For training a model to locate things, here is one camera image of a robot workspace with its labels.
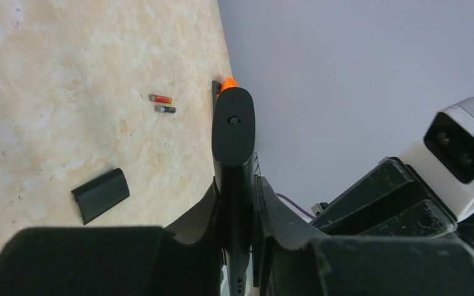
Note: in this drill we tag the black battery cover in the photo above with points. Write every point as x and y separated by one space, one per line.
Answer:
99 195

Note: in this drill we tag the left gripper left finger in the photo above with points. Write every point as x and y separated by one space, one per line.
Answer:
182 259

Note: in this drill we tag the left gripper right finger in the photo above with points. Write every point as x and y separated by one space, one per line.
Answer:
291 257

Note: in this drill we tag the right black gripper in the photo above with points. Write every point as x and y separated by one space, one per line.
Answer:
390 200

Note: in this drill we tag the orange tape roll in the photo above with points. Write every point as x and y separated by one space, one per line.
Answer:
228 83

